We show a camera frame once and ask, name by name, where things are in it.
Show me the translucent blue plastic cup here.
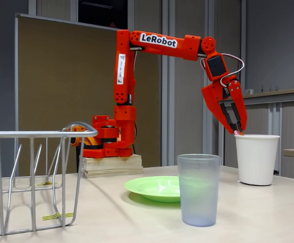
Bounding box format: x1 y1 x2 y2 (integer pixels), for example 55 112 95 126
176 153 221 228

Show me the green plastic plate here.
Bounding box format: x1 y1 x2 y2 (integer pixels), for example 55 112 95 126
124 176 181 203

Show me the white leaning rod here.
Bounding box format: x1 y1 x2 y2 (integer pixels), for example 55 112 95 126
236 58 242 82

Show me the white paper cup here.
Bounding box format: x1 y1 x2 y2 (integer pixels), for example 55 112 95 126
234 134 281 186

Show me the wooden base block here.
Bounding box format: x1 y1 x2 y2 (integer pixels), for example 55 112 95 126
81 154 144 179

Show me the dark transom window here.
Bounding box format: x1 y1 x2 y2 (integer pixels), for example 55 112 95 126
78 0 129 30

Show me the light orange printed part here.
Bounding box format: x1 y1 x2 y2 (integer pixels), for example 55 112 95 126
67 125 103 150

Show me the brown partition board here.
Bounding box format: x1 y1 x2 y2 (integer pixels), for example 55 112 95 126
14 13 160 175

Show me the gripper servo wire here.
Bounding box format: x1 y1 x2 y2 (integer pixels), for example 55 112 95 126
219 53 245 88

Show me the black power cable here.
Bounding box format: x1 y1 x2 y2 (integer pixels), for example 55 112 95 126
133 121 138 155

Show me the metal wire dish rack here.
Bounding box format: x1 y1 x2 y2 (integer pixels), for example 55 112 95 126
0 121 99 237

